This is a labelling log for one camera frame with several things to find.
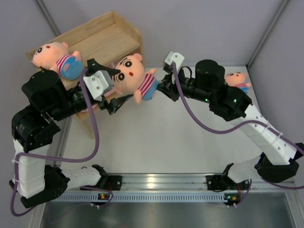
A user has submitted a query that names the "slotted white cable duct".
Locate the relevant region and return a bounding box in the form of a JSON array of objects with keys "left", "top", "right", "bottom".
[{"left": 53, "top": 192, "right": 228, "bottom": 203}]

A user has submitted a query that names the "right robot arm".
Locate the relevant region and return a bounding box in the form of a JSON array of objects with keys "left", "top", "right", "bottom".
[{"left": 158, "top": 59, "right": 304, "bottom": 189}]

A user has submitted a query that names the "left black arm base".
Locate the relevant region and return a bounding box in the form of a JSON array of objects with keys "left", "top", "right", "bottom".
[{"left": 80, "top": 175, "right": 123, "bottom": 191}]

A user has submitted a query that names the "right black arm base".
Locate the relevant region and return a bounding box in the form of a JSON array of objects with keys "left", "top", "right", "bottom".
[{"left": 206, "top": 175, "right": 238, "bottom": 192}]

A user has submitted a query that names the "boy plush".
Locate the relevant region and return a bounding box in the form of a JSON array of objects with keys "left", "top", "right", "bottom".
[
  {"left": 31, "top": 42, "right": 84, "bottom": 80},
  {"left": 224, "top": 72, "right": 251, "bottom": 94},
  {"left": 111, "top": 53, "right": 160, "bottom": 104}
]

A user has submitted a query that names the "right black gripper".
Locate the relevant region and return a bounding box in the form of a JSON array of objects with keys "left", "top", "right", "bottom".
[{"left": 154, "top": 68, "right": 213, "bottom": 105}]

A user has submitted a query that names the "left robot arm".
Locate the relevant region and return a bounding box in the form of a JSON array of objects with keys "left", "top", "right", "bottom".
[{"left": 9, "top": 59, "right": 129, "bottom": 210}]

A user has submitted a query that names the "aluminium mounting rail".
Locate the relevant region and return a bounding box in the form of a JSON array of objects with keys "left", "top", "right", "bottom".
[{"left": 78, "top": 172, "right": 296, "bottom": 192}]

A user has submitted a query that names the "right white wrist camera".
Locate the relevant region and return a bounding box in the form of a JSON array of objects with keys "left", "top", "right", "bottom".
[{"left": 163, "top": 51, "right": 185, "bottom": 71}]

